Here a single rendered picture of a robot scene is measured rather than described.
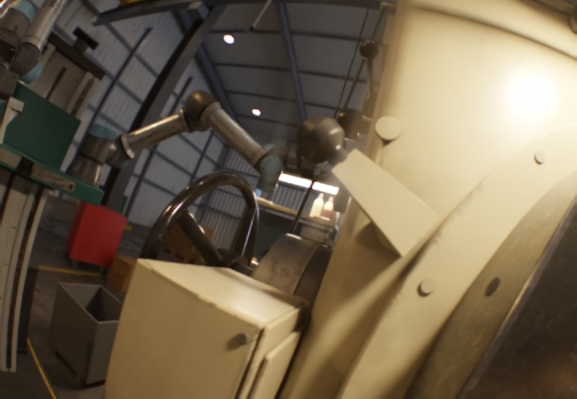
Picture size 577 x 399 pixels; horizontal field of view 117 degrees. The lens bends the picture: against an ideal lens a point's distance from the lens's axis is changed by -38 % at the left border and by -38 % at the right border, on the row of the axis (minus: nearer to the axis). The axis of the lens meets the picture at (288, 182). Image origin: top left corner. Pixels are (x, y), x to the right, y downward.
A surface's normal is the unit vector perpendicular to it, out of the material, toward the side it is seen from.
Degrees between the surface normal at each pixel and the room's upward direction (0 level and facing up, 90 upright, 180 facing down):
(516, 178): 90
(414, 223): 90
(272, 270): 63
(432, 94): 90
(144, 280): 90
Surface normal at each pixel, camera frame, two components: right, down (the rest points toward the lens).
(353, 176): -0.23, -0.31
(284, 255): 0.05, -0.85
